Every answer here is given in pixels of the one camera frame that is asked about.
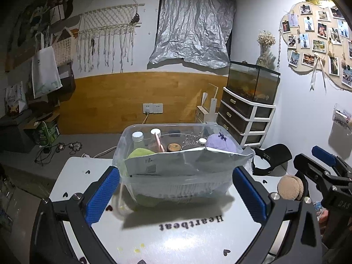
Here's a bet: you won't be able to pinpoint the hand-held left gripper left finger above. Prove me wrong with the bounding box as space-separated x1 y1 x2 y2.
30 166 121 264

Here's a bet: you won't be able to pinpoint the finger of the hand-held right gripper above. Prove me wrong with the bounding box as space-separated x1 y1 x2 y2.
293 153 342 196
312 145 352 177

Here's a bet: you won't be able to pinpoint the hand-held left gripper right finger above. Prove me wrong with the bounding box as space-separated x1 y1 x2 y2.
232 166 323 264

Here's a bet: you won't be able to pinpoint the beige fuzzy earmuffs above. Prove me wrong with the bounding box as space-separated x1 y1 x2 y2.
277 174 310 201

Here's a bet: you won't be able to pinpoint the clear plastic storage container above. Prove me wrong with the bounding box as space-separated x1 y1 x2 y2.
112 121 255 208

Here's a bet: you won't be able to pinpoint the black cap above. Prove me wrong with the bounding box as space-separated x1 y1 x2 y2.
251 144 292 176

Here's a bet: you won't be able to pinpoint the green plush toy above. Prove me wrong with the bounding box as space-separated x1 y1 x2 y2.
127 148 168 208

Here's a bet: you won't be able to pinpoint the purple plush toy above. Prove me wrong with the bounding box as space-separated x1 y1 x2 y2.
206 132 238 154

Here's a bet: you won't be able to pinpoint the green liquid bottle white cap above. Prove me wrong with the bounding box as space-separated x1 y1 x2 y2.
131 131 145 150

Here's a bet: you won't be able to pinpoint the pink comb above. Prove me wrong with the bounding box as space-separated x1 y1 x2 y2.
154 132 167 153

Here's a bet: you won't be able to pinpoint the silver tiara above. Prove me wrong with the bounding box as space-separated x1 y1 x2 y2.
181 133 200 150

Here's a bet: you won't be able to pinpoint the clear bottle white cap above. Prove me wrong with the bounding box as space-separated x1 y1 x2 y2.
150 128 161 149

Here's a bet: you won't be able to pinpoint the green box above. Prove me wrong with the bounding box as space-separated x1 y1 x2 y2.
33 121 60 145

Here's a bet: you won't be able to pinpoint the white ribbon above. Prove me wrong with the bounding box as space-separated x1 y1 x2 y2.
309 53 328 92

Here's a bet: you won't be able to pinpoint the photo collage board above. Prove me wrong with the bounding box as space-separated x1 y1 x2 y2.
280 1 352 92

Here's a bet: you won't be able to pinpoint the small white wooden stand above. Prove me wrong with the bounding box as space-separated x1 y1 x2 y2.
196 83 220 124

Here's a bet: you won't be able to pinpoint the glass fish tank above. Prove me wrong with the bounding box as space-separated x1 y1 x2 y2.
227 60 281 105

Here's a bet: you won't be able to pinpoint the dark storage shelf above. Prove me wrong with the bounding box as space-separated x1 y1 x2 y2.
0 60 76 154

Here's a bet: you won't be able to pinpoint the glass vase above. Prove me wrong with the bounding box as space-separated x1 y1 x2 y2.
256 44 271 66

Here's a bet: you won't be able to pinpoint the bead garland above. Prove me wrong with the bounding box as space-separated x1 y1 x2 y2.
276 16 284 69

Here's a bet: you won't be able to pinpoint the white printed bag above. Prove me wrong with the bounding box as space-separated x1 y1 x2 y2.
4 81 28 116

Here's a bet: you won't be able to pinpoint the white tote bag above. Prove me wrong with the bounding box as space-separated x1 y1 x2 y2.
31 45 62 99

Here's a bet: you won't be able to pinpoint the white woven hanging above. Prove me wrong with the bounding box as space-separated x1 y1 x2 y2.
52 37 79 66

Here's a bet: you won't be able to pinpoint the silver foil sheet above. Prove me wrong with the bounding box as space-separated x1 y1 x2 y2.
147 0 237 69

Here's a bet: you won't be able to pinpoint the clear wall organiser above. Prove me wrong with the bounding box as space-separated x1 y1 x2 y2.
331 103 352 135

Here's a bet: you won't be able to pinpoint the white power cord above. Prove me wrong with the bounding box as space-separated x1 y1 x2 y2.
81 112 150 158

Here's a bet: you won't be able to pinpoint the black floor cables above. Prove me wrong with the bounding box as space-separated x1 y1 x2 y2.
34 141 83 165

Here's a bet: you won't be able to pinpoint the white frame drawer cabinet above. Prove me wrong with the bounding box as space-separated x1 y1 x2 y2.
216 86 276 147

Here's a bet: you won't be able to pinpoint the white wall socket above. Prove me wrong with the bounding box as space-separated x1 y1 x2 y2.
142 103 163 114

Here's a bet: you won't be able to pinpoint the white macrame wall hanging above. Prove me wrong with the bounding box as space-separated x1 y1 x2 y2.
75 3 145 73

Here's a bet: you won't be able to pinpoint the dark wall board with flowers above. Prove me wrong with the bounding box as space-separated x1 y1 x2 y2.
5 0 81 72

